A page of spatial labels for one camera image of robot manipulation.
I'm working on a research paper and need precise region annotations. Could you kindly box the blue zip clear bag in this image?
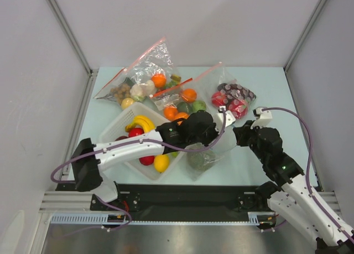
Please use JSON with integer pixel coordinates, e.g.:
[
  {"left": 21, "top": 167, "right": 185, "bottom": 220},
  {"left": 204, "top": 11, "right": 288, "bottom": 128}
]
[{"left": 184, "top": 118, "right": 238, "bottom": 182}]

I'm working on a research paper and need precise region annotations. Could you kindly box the yellow fake banana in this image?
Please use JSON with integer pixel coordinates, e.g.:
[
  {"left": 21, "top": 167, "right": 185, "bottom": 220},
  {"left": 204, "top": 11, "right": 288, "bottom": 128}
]
[{"left": 125, "top": 115, "right": 155, "bottom": 133}]

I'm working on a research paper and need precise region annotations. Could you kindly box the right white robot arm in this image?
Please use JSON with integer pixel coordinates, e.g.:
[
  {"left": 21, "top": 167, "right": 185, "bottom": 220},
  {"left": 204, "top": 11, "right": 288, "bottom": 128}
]
[{"left": 233, "top": 121, "right": 353, "bottom": 253}]

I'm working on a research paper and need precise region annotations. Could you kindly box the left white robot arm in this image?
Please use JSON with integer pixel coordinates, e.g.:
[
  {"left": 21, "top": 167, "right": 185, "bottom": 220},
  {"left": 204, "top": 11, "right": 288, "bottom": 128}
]
[{"left": 70, "top": 111, "right": 221, "bottom": 210}]

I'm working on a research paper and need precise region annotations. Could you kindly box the orange fake tangerine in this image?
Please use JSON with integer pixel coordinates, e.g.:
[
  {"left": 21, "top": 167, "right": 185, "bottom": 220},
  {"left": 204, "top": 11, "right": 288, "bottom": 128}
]
[
  {"left": 174, "top": 112, "right": 189, "bottom": 121},
  {"left": 181, "top": 89, "right": 197, "bottom": 103},
  {"left": 163, "top": 105, "right": 178, "bottom": 121}
]

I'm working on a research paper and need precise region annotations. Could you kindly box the green fake cabbage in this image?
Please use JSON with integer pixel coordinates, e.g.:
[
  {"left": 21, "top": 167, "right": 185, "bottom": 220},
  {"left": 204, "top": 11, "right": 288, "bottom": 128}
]
[{"left": 192, "top": 100, "right": 206, "bottom": 113}]

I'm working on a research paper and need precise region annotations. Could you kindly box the dark green fake avocado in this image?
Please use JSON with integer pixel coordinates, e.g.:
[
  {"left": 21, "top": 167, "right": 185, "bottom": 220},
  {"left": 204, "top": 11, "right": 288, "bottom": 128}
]
[{"left": 177, "top": 102, "right": 193, "bottom": 115}]

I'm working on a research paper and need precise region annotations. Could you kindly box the red spotted fake strawberry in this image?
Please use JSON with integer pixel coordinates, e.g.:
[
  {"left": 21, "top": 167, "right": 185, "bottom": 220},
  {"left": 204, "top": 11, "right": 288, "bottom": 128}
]
[{"left": 211, "top": 91, "right": 228, "bottom": 107}]

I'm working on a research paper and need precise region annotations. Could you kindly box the red zip bag with oranges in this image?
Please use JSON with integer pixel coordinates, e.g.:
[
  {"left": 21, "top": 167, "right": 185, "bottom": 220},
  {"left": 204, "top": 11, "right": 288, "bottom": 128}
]
[{"left": 150, "top": 78, "right": 210, "bottom": 117}]

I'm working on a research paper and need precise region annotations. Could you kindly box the red zip bag with strawberries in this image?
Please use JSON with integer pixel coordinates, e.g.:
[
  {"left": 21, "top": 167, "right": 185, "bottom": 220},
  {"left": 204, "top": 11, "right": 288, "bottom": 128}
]
[{"left": 194, "top": 62, "right": 257, "bottom": 110}]

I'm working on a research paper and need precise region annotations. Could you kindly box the yellow fake lemon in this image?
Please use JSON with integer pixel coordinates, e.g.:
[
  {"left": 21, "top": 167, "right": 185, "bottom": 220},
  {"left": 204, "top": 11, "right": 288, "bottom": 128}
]
[{"left": 154, "top": 154, "right": 170, "bottom": 173}]

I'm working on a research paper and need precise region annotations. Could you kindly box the red fake tomato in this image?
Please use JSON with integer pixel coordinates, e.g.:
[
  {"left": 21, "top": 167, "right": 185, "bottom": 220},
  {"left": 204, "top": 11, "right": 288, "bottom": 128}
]
[{"left": 139, "top": 155, "right": 155, "bottom": 166}]

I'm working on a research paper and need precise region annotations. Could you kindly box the orange fake orange in bag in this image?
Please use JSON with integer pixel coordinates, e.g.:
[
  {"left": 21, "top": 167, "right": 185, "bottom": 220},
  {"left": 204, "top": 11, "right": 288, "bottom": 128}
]
[{"left": 151, "top": 73, "right": 166, "bottom": 89}]

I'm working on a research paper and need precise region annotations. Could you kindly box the white fake cauliflower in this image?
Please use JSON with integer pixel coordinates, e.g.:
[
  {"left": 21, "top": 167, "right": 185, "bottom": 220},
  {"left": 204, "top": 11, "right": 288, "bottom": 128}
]
[{"left": 130, "top": 80, "right": 157, "bottom": 98}]

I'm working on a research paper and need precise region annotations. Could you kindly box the large crinkled red zip bag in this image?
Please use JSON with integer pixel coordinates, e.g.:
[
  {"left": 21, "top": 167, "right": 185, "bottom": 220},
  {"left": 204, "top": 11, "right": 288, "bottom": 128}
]
[{"left": 127, "top": 37, "right": 181, "bottom": 101}]

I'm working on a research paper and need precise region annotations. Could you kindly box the dark red fake apple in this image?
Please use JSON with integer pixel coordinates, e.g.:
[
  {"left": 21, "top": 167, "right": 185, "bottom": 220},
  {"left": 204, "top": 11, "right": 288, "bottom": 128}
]
[{"left": 114, "top": 136, "right": 128, "bottom": 141}]

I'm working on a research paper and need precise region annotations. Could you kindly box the yellow fake egg fruit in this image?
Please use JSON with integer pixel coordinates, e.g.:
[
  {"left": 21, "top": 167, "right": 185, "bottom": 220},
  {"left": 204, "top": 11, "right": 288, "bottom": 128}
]
[{"left": 121, "top": 97, "right": 136, "bottom": 110}]

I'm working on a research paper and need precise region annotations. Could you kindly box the small bag with brown grapes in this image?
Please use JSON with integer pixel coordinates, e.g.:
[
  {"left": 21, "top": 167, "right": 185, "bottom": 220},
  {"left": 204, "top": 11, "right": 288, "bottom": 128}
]
[{"left": 94, "top": 68, "right": 135, "bottom": 105}]

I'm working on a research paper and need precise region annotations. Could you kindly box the white plastic basket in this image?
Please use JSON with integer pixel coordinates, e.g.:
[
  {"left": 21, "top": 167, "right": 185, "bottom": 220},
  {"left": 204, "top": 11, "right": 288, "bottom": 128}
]
[{"left": 97, "top": 102, "right": 184, "bottom": 183}]

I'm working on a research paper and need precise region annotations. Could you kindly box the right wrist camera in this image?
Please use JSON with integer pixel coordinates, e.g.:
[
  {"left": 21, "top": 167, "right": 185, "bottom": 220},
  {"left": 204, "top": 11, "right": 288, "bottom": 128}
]
[{"left": 251, "top": 107, "right": 273, "bottom": 129}]

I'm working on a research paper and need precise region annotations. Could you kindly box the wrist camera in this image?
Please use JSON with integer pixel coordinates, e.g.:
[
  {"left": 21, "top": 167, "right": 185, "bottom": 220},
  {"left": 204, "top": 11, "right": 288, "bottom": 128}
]
[
  {"left": 251, "top": 107, "right": 273, "bottom": 129},
  {"left": 214, "top": 106, "right": 236, "bottom": 131}
]

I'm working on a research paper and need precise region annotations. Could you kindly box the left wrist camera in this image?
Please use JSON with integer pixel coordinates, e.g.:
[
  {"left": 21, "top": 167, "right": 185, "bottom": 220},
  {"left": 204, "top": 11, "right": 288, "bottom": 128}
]
[{"left": 214, "top": 106, "right": 236, "bottom": 131}]

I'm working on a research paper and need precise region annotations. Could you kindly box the white slotted cable duct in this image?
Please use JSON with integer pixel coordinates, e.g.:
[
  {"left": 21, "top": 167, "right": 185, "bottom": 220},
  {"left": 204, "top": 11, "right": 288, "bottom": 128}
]
[{"left": 50, "top": 212, "right": 282, "bottom": 226}]

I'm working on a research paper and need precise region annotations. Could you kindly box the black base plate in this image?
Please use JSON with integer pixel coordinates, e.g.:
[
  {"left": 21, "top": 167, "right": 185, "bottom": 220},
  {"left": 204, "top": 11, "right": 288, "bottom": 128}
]
[{"left": 45, "top": 184, "right": 284, "bottom": 225}]

